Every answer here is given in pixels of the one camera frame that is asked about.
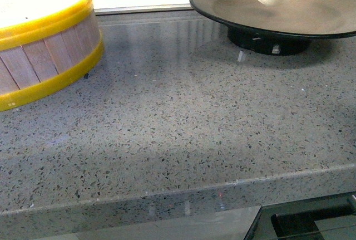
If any black appliance below counter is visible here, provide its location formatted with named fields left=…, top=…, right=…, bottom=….
left=245, top=192, right=355, bottom=239

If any tan plate with black rim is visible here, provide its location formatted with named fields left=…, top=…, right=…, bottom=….
left=190, top=0, right=355, bottom=56

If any yellow rimmed wooden steamer basket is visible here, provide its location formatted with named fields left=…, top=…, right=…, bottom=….
left=1, top=0, right=103, bottom=111

